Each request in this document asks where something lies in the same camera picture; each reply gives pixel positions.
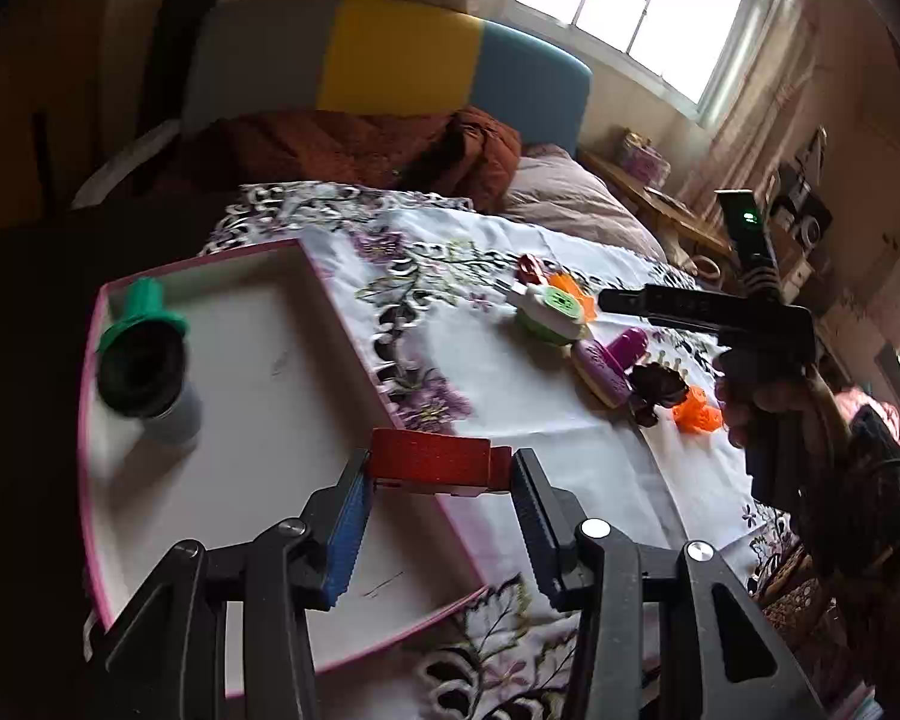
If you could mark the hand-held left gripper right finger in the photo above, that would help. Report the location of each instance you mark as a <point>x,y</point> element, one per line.
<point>534,532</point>

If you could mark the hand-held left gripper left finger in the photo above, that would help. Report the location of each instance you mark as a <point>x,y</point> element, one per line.
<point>345,532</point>

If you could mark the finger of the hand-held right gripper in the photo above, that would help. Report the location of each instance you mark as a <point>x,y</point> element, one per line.
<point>667,306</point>

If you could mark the magenta textured toy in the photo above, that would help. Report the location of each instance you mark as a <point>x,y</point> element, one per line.
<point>628,351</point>

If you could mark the dark maroon flower toy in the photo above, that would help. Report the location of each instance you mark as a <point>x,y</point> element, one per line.
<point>656,390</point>

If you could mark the red toy block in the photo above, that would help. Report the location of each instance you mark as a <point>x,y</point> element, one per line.
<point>427,459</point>

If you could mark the green and white round toy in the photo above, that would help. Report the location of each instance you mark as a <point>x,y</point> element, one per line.
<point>551,311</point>

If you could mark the white box with pink rim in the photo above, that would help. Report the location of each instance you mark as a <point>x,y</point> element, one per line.
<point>270,390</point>

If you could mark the person's right forearm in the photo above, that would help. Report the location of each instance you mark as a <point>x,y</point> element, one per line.
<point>870,510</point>

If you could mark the person's right hand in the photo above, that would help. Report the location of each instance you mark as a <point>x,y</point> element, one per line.
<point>772,420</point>

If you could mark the beige basket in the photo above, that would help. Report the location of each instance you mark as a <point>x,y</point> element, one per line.
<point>706,270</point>

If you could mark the orange spiky toy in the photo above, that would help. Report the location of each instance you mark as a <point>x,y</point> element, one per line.
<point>581,292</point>

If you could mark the wooden side table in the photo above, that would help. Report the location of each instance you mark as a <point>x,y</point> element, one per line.
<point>675,217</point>

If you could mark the purple and white oval toy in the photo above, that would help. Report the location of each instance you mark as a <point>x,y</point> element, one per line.
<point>600,375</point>

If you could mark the orange lattice toy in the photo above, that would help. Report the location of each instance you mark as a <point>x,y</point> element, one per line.
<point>699,412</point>

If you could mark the black stereo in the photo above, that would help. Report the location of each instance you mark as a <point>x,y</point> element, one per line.
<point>802,214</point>

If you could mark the floral white tablecloth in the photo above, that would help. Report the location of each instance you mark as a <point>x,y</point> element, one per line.
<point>495,405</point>

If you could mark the small red toy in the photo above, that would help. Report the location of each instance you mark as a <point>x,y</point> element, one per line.
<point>530,268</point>

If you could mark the pink pillow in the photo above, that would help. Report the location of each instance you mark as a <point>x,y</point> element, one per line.
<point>570,195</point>

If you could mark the purple box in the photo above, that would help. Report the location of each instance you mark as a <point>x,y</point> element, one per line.
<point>643,159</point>

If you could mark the beige curtain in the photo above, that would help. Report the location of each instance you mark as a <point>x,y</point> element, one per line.
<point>765,90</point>

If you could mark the green and grey cylinder toy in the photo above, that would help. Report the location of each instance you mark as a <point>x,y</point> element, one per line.
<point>142,360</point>

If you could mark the window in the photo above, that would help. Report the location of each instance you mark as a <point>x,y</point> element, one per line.
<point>645,0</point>

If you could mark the grey yellow blue headboard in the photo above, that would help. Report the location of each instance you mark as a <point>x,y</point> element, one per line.
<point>397,52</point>

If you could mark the rust brown blanket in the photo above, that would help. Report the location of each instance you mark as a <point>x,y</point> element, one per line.
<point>307,150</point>

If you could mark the dark chair back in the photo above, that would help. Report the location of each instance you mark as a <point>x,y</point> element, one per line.
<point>176,52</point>

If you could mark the white bed rail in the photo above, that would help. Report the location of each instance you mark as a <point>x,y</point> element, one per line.
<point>120,165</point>

